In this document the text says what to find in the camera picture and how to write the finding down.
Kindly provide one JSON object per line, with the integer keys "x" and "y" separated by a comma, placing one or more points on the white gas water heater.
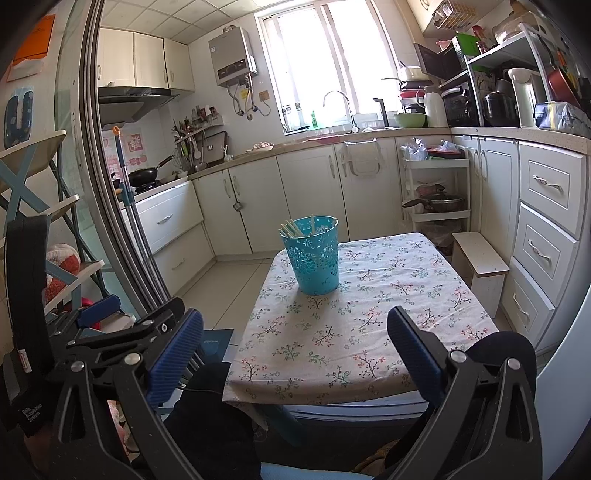
{"x": 231, "y": 55}

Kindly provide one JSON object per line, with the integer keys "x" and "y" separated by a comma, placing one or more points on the blue wall sticker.
{"x": 18, "y": 117}

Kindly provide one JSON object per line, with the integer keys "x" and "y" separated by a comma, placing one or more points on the electric water boiler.
{"x": 524, "y": 97}

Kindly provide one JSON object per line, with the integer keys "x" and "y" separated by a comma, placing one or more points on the green dish soap bottle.
{"x": 315, "y": 121}

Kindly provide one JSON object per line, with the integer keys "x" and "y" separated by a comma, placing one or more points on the white two-drawer cabinet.
{"x": 171, "y": 230}

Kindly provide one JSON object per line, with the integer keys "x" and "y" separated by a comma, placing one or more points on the white shelf rack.
{"x": 503, "y": 48}

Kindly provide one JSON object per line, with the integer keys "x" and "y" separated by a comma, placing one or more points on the bunch of wooden chopsticks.
{"x": 291, "y": 228}

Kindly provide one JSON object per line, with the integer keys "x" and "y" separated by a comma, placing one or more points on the black microwave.
{"x": 436, "y": 62}

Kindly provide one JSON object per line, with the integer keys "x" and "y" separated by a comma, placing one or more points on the orange paper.
{"x": 32, "y": 41}

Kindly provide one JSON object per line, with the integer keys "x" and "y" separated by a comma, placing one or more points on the white double-door cabinet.
{"x": 494, "y": 184}

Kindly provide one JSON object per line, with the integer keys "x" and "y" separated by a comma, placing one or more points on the white hanging bag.
{"x": 364, "y": 159}

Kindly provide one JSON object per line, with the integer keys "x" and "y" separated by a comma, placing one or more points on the mop pole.
{"x": 131, "y": 217}

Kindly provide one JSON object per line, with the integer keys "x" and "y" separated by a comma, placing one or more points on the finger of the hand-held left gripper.
{"x": 99, "y": 309}
{"x": 147, "y": 323}

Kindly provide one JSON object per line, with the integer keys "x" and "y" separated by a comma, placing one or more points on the range hood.
{"x": 129, "y": 99}

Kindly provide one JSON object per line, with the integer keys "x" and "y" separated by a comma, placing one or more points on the green bowl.
{"x": 410, "y": 121}

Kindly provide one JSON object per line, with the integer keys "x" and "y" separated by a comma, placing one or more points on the kitchen window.
{"x": 323, "y": 60}

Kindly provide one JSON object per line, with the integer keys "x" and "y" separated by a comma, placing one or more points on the red patterned plush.
{"x": 64, "y": 272}

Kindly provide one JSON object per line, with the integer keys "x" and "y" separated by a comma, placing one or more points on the red pan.
{"x": 562, "y": 85}

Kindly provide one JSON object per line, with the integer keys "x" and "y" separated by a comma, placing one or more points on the blue floral cutout bucket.
{"x": 314, "y": 263}

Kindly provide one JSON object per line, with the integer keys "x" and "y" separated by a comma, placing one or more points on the white three-drawer cabinet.
{"x": 545, "y": 230}

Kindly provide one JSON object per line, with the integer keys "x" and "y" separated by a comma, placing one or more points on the beige kitchen countertop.
{"x": 485, "y": 131}

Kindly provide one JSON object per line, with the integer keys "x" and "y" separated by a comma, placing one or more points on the black rice cooker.
{"x": 499, "y": 110}

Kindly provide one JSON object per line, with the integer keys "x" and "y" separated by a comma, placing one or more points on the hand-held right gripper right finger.
{"x": 413, "y": 350}

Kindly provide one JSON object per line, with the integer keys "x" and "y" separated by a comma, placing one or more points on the white and blue folding rack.
{"x": 32, "y": 152}

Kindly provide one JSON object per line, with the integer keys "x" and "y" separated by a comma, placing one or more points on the green box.
{"x": 467, "y": 48}

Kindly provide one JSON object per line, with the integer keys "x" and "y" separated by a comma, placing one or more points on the wall utensil rack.
{"x": 194, "y": 134}

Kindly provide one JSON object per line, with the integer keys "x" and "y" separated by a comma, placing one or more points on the blue dustpan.
{"x": 217, "y": 346}

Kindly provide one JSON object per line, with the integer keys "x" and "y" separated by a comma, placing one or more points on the chrome faucet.
{"x": 347, "y": 104}

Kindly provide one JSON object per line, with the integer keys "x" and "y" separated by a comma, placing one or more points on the clear plastic bag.
{"x": 415, "y": 148}

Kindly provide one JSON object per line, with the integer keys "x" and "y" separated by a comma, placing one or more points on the person's left leg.
{"x": 212, "y": 415}

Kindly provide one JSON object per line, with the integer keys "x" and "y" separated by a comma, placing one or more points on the white step stool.
{"x": 480, "y": 258}

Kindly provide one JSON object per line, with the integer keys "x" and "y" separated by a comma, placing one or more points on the red paper wall decorations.
{"x": 134, "y": 145}

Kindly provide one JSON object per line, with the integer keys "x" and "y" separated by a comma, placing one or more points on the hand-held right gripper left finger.
{"x": 178, "y": 355}

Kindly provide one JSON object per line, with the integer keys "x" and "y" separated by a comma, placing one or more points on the blue chair seat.
{"x": 314, "y": 473}

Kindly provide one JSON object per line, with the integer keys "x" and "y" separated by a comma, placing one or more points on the blue packet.
{"x": 561, "y": 117}

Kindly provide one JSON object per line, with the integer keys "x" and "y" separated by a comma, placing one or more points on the metal sliding door frame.
{"x": 92, "y": 138}

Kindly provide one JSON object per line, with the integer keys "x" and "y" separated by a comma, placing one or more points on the white thermos jug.
{"x": 435, "y": 110}

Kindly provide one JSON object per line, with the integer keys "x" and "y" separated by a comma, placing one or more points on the floral tablecloth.
{"x": 346, "y": 323}

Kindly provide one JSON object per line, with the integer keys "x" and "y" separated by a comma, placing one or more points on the white base cabinet row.
{"x": 300, "y": 198}

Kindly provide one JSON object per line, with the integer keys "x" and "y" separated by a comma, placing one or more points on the black frying pan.
{"x": 143, "y": 175}

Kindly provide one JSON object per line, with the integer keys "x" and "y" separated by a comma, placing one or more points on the white cooking pot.
{"x": 412, "y": 74}

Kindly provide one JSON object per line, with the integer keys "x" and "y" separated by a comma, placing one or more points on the black countertop appliance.
{"x": 459, "y": 108}

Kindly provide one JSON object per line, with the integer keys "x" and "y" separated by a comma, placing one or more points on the white rolling storage cart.
{"x": 436, "y": 217}

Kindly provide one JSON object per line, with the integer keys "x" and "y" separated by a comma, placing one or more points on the dark skillet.
{"x": 441, "y": 202}

